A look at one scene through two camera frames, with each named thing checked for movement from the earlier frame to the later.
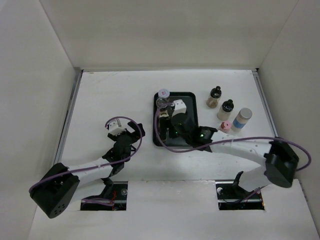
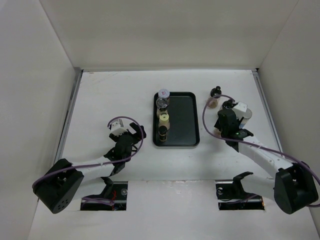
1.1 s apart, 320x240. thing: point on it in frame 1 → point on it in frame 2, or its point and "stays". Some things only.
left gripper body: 135,135 stays
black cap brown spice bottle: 215,95 stays
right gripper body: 174,132 → 217,125
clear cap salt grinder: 162,103 stays
